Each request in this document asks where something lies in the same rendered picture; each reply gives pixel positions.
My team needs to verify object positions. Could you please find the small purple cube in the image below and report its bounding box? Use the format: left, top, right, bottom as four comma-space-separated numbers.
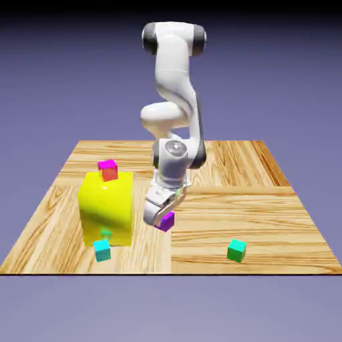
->
154, 210, 176, 232

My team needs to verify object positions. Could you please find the small green cube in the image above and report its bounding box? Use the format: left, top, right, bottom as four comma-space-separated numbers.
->
226, 238, 247, 263

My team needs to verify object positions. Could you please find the small cyan cube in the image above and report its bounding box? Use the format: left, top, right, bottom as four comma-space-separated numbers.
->
92, 239, 112, 263

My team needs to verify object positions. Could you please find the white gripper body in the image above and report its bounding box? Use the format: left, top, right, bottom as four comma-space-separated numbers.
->
143, 186, 186, 226

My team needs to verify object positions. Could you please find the small magenta cube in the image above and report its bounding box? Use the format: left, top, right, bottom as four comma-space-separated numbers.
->
97, 159, 119, 183

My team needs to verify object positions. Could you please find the large yellow box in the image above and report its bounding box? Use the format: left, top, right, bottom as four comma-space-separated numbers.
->
77, 171, 134, 247

